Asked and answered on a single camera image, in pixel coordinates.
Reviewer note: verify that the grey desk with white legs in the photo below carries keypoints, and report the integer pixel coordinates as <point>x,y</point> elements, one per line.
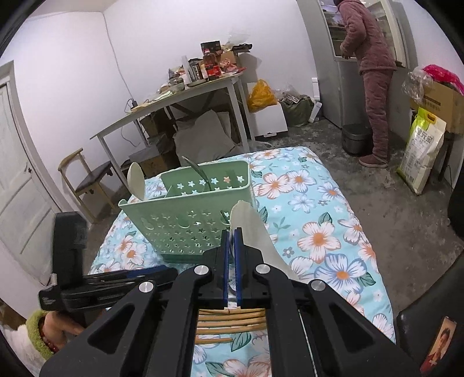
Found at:
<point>163,105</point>

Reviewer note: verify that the wooden chair with dark seat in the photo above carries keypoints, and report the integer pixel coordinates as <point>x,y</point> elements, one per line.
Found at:
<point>90,177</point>

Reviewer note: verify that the white plastic serving spoon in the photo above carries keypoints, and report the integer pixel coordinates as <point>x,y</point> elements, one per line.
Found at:
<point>253,232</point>

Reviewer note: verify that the floral tablecloth table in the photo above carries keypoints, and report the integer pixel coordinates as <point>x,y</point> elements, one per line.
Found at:
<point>319,235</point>

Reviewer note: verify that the crumpled clear plastic bag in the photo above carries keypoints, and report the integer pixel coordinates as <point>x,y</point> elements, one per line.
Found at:
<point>417,85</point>

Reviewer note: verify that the yellow green rice bag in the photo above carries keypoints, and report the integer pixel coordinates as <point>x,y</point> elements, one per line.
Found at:
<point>422,152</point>

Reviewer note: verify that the grey refrigerator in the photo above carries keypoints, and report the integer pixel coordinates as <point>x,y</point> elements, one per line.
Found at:
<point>326,72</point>

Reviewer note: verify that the clutter of food packages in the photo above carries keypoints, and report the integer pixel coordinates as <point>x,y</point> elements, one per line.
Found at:
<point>188,72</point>

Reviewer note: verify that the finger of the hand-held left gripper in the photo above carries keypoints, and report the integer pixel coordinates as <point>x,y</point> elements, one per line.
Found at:
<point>163,276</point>
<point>108,276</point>

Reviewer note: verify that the pink fluffy item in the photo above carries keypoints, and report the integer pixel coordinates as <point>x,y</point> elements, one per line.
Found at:
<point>442,76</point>

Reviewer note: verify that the beige plastic ladle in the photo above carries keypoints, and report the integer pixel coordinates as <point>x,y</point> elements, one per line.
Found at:
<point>136,181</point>

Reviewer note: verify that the green plastic utensil basket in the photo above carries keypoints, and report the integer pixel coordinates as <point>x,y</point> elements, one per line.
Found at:
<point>174,224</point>

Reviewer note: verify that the grey pillow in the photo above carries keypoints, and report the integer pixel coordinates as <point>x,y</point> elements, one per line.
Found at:
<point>203,137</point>

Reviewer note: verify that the printed cardboard box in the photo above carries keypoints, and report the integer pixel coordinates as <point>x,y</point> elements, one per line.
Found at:
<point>442,105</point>

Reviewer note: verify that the dark grey rice cooker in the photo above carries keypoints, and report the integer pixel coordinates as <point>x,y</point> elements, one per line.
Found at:
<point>357,139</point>

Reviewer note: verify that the white panelled door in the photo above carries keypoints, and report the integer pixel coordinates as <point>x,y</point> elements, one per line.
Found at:
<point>21,181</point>

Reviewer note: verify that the large cardboard box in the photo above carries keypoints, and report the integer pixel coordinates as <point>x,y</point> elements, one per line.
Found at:
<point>156,161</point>

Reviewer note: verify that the small cardboard box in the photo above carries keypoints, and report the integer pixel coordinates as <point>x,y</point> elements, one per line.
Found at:
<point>156,125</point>

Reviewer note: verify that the white box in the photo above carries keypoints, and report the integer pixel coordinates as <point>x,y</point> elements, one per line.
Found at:
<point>270,119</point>

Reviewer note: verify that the person's left hand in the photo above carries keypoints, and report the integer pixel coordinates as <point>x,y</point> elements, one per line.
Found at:
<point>63,324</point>

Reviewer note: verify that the red label oil bottle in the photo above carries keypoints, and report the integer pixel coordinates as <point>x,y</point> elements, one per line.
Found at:
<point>210,65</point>

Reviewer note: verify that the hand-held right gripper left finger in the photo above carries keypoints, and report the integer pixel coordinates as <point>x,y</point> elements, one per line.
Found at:
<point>226,261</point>

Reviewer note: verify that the yellow plastic bag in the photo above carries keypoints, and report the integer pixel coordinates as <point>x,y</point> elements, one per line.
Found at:
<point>261,96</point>

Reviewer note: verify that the person's left forearm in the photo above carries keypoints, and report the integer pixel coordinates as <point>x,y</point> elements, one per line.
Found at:
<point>21,344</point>

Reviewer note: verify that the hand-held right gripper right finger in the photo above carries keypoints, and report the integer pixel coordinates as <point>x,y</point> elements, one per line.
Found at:
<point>237,261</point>

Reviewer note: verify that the olive green cloth bag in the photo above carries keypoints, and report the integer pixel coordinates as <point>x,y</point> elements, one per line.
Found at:
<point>297,110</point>

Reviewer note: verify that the pile of bamboo chopsticks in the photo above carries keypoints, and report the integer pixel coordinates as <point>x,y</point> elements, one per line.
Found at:
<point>232,328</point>

